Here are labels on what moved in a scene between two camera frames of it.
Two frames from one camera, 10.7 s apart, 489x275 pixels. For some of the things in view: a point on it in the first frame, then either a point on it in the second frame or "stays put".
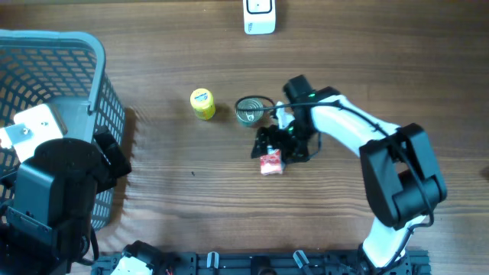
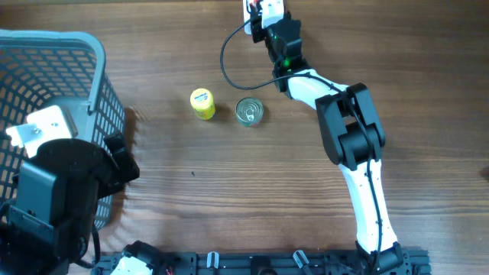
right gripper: (298, 154) → (256, 25)
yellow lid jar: (202, 102) stays put
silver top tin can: (249, 116) stays put
